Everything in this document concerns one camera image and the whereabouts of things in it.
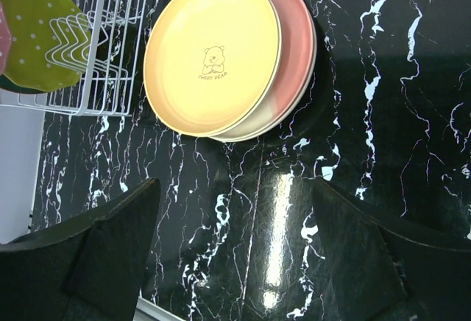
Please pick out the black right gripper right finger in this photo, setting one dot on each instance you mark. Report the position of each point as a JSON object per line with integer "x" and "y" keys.
{"x": 384, "y": 267}

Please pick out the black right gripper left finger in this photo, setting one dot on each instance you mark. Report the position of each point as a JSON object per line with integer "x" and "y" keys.
{"x": 89, "y": 267}

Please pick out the beige bear print plate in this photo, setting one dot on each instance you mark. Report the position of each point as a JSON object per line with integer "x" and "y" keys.
{"x": 252, "y": 122}

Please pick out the teal glazed plate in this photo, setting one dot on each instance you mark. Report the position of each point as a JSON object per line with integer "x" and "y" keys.
{"x": 8, "y": 85}

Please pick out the cream pink plate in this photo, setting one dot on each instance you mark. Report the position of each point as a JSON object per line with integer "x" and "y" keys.
{"x": 297, "y": 62}

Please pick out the green polka dot plate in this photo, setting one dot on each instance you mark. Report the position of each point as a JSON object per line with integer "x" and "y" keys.
{"x": 33, "y": 36}

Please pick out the yellow cream plate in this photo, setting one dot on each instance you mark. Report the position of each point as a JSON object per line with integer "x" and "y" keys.
{"x": 209, "y": 63}

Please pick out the pink polka dot plate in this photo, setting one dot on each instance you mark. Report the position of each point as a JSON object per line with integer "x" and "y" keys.
{"x": 6, "y": 40}

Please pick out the white wire dish rack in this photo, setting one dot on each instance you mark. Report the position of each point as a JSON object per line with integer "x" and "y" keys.
{"x": 110, "y": 65}

